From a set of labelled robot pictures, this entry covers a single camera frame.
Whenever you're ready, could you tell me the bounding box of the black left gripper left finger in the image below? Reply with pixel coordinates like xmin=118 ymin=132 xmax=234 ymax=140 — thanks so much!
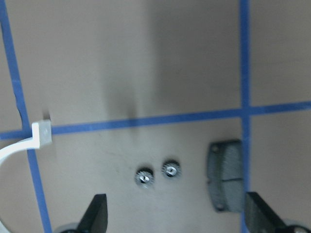
xmin=76 ymin=194 xmax=108 ymax=233

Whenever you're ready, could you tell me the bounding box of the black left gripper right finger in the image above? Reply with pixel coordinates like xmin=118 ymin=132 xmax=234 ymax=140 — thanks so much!
xmin=244 ymin=192 xmax=287 ymax=233

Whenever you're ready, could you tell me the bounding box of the white curved plastic bracket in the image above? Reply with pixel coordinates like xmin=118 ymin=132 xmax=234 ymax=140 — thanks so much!
xmin=0 ymin=119 xmax=52 ymax=166

